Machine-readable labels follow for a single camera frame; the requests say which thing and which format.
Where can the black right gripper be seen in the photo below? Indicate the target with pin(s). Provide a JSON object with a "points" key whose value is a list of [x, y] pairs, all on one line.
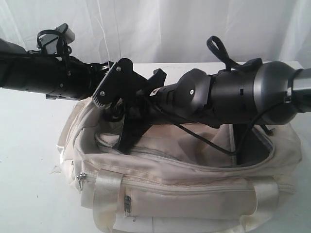
{"points": [[130, 123]]}

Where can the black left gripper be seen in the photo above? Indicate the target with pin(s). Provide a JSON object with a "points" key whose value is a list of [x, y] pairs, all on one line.
{"points": [[81, 81]]}

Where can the cream fabric duffel bag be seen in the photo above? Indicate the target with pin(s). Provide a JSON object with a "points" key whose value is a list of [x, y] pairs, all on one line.
{"points": [[170, 180]]}

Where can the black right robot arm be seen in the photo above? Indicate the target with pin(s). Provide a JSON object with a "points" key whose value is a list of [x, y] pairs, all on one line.
{"points": [[249, 94]]}

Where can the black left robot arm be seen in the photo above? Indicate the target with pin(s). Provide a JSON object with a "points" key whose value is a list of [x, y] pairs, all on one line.
{"points": [[22, 71]]}

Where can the white backdrop curtain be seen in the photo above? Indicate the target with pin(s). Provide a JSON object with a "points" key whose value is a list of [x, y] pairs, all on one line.
{"points": [[166, 31]]}

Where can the clear tape scrap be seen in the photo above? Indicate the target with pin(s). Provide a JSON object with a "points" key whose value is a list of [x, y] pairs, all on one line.
{"points": [[56, 170]]}

